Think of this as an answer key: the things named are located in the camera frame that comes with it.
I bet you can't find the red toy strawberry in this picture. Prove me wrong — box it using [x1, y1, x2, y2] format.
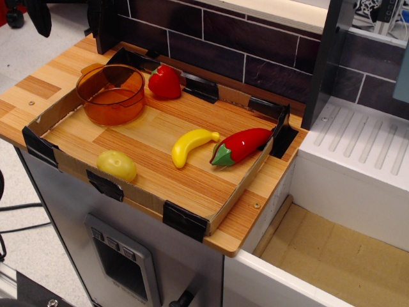
[148, 65, 181, 99]

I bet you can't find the yellow toy banana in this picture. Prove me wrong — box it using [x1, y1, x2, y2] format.
[171, 129, 220, 168]

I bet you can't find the yellow toy potato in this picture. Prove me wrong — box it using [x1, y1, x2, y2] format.
[96, 150, 137, 182]

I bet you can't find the black caster wheel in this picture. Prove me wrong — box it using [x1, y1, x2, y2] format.
[6, 8, 24, 29]

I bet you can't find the orange transparent plastic pot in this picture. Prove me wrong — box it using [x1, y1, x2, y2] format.
[76, 63, 145, 126]

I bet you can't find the cardboard fence with black tape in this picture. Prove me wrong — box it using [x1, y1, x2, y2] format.
[22, 48, 303, 242]

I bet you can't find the black cable on floor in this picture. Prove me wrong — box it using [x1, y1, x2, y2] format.
[0, 202, 52, 263]

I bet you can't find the red toy chili pepper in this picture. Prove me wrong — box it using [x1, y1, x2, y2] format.
[210, 128, 273, 166]

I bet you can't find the white toy sink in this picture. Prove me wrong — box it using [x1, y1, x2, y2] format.
[223, 98, 408, 306]

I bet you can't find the grey toy oven front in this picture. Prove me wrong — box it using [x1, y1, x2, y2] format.
[84, 214, 162, 306]

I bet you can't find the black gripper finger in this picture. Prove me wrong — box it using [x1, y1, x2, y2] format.
[26, 0, 52, 38]

